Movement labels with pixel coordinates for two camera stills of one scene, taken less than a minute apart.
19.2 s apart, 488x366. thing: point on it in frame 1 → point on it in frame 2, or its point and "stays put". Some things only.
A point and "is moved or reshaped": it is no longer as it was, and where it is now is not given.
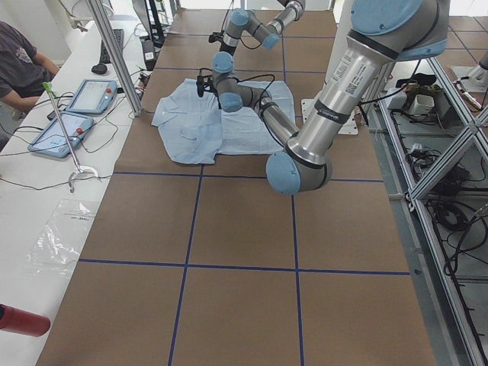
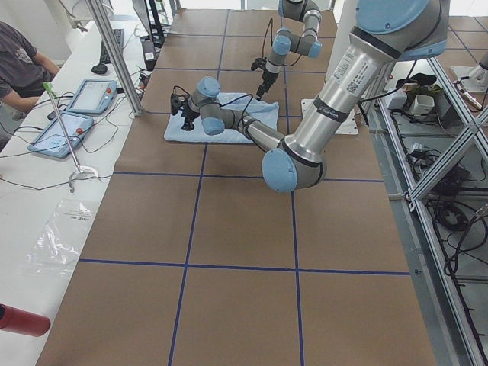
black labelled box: (149, 54) stays put
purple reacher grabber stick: (49, 88) stays put
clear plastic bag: (55, 251) stays put
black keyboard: (120, 36) stays put
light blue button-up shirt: (193, 129) is moved or reshaped
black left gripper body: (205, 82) → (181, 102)
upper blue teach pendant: (93, 96) stays put
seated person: (24, 71) stays put
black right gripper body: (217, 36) → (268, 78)
